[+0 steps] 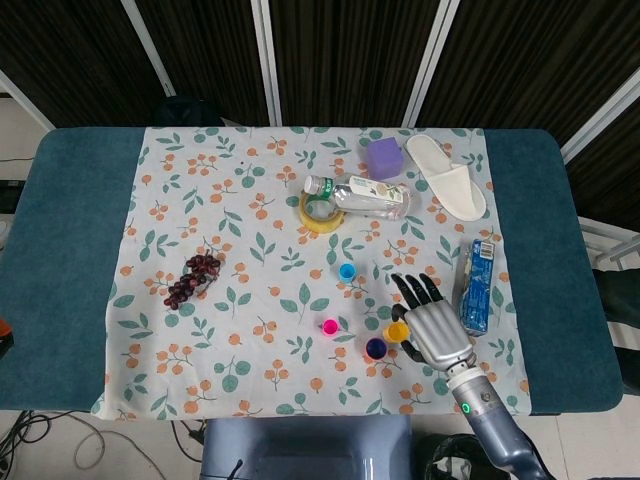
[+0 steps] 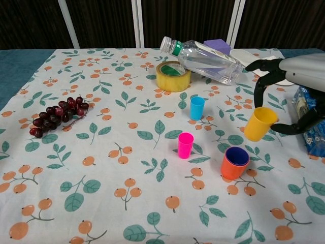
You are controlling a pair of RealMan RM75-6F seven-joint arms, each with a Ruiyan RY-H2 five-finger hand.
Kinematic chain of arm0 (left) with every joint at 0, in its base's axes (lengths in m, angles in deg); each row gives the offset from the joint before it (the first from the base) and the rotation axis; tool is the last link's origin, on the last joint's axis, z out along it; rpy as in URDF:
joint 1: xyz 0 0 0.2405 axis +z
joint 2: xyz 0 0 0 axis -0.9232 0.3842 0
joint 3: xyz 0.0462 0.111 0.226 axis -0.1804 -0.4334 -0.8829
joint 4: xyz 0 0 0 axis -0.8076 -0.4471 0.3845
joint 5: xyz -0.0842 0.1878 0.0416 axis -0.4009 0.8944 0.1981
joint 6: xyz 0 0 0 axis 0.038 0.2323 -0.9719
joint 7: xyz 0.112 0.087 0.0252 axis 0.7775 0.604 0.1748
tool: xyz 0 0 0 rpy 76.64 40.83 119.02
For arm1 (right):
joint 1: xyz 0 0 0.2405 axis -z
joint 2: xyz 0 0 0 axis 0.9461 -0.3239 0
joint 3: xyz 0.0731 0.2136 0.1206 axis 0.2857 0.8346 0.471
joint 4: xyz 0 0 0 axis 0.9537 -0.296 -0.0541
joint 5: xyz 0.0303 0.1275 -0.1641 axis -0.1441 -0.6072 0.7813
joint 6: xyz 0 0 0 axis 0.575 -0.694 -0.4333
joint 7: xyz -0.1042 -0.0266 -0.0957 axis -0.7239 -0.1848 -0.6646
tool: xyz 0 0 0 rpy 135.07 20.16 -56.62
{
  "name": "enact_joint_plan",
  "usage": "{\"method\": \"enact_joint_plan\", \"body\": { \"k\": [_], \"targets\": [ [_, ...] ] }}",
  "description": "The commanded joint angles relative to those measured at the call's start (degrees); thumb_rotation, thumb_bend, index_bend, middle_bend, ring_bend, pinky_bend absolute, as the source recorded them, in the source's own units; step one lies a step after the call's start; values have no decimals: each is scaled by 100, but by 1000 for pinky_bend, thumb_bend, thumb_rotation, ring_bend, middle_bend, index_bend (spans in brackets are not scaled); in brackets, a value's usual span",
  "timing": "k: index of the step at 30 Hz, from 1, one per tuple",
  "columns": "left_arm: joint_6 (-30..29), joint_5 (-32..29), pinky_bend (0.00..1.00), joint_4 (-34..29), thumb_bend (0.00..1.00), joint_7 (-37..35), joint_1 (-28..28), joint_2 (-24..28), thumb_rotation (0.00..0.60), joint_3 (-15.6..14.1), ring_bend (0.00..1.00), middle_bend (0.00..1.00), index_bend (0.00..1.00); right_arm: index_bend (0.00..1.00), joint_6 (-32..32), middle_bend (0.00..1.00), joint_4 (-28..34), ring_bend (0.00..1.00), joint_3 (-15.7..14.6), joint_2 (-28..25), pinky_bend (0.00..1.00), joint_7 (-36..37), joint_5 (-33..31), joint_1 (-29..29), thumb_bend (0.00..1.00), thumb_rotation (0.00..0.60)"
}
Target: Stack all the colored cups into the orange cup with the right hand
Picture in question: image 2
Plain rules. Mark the purple foam cube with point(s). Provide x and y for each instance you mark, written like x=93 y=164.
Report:
x=218 y=45

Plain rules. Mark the dark blue plastic cup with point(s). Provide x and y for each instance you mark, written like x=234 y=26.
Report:
x=236 y=155

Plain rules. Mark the dark folding screen white frames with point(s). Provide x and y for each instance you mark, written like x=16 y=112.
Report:
x=101 y=20

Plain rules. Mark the bunch of dark red grapes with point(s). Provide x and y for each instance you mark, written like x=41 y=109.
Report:
x=53 y=117

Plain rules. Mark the white floral tablecloth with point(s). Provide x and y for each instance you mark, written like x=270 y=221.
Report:
x=127 y=165

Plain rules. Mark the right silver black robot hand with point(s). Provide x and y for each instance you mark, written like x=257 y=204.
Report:
x=304 y=68

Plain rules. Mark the yellow plastic cup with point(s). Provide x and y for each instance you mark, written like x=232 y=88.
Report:
x=257 y=127

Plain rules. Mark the orange plastic cup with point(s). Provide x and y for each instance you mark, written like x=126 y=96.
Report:
x=232 y=171

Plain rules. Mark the blue plastic snack package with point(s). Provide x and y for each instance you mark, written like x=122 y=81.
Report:
x=302 y=104

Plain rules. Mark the clear plastic water bottle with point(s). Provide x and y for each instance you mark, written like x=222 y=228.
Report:
x=203 y=61

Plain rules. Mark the white disposable slipper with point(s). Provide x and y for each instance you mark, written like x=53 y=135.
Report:
x=241 y=57

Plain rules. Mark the pink plastic cup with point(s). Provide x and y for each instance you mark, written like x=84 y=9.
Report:
x=184 y=150

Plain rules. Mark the yellow packing tape roll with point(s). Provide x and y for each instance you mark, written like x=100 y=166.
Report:
x=172 y=82

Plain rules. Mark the light blue plastic cup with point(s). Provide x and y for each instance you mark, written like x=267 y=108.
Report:
x=196 y=111

